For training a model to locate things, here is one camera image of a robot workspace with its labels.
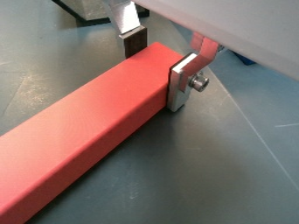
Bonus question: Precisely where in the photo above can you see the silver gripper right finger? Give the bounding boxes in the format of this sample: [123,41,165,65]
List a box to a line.
[167,32,219,112]

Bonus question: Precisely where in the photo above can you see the red rectangular block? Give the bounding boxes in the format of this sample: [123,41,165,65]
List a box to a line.
[0,43,183,224]

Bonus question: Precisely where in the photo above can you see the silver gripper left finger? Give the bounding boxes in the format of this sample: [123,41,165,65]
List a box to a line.
[102,0,147,58]

